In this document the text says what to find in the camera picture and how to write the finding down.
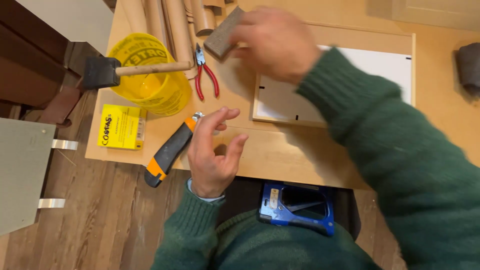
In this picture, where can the person's left hand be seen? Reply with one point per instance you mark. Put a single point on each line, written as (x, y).
(210, 165)

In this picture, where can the person's right hand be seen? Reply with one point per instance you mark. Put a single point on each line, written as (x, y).
(275, 47)

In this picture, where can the person's right fingers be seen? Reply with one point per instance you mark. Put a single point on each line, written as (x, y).
(242, 37)

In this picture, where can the grey sanding block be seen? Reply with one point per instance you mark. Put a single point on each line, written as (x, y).
(223, 35)

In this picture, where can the heap of brown paper rolls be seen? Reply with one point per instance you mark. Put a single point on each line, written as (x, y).
(172, 22)

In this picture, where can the yellow plastic tub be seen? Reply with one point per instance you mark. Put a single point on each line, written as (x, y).
(150, 86)

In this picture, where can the black rubber mallet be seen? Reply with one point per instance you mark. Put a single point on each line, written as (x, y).
(112, 71)

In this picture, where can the orange black utility knife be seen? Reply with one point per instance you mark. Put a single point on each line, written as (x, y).
(168, 152)

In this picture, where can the yellow cardboard box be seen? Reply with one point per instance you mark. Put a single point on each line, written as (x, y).
(120, 126)

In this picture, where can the blue staple gun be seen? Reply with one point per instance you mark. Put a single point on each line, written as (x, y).
(296, 208)

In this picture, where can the person's green sweater torso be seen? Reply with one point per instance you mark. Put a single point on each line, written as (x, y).
(270, 243)

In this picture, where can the dark wooden furniture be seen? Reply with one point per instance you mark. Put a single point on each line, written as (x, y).
(33, 63)

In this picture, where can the grey cloth bundle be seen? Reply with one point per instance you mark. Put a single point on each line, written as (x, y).
(468, 67)

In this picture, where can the grey metal cabinet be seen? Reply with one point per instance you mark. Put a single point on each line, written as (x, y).
(22, 176)

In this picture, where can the wooden picture frame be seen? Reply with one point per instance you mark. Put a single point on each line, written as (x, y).
(285, 101)

